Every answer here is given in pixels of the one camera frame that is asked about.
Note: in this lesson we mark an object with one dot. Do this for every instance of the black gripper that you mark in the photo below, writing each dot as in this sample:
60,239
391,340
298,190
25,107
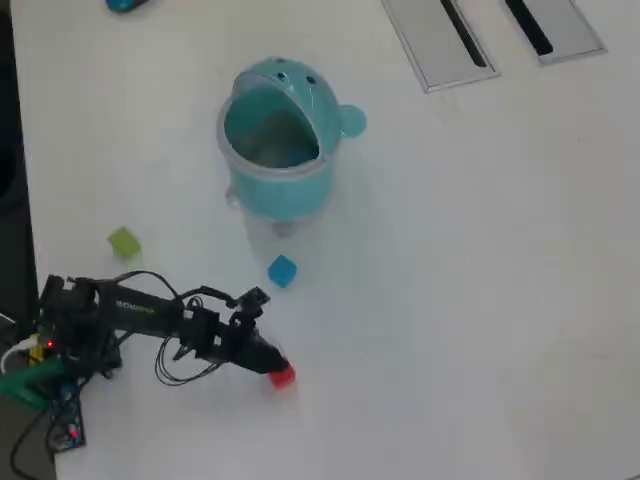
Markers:
220,342

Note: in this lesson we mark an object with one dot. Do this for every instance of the red lego block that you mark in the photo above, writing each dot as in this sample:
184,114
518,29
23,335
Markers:
283,381

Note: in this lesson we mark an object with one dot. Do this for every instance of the green table clamp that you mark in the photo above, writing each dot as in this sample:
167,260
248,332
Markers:
25,382

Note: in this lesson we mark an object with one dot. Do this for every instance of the green lego block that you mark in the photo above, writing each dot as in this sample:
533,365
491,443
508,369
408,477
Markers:
124,244

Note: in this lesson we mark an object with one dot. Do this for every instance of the yellow connector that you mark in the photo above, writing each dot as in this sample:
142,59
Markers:
36,355

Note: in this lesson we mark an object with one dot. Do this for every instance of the blue circuit board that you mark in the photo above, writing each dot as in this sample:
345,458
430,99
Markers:
67,417

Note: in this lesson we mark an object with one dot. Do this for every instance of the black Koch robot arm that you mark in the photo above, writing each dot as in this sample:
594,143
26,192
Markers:
130,310

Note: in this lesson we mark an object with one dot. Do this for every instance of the small blue object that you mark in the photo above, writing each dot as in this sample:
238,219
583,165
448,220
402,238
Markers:
120,4

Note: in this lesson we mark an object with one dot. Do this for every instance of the blue lego block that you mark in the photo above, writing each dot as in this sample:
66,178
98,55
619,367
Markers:
281,271

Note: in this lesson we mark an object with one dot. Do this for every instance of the teal whale-shaped bin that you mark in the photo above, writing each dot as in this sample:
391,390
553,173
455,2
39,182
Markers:
280,192

